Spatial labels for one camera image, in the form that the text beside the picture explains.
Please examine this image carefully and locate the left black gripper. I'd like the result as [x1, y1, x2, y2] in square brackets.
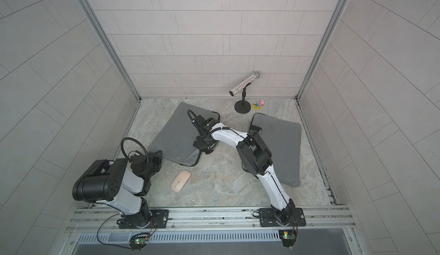
[145, 150, 164, 181]

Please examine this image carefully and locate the grey laptop bag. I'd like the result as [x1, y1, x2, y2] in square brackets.
[148, 102, 220, 167]
[249, 113, 301, 187]

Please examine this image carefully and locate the pink computer mouse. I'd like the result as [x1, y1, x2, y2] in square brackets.
[171, 170, 191, 193]

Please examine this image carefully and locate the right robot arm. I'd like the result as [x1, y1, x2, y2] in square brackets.
[188, 110, 297, 226]

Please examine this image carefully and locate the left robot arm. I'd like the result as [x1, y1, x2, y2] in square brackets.
[72, 150, 168, 229]

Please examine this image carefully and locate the black microphone stand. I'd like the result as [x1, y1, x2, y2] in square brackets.
[234, 83, 251, 114]

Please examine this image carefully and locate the pink yellow toy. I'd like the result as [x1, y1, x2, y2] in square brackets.
[253, 100, 265, 109]

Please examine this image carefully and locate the left circuit board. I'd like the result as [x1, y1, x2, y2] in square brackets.
[129, 233, 150, 252]

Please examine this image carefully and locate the circuit board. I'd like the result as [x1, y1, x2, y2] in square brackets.
[129, 233, 150, 252]
[278, 230, 297, 248]

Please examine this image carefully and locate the glitter microphone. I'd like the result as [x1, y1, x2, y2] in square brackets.
[229, 71, 260, 96]

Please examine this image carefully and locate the right circuit board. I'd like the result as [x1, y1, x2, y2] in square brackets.
[278, 230, 297, 248]

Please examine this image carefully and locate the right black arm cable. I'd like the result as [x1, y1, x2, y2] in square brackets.
[187, 109, 248, 142]

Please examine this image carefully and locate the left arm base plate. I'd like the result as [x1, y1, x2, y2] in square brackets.
[117, 209, 169, 229]

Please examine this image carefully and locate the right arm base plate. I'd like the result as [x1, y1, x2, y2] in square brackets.
[253, 208, 307, 227]

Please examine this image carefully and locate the aluminium mounting rail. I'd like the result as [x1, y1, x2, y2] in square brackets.
[63, 205, 355, 232]

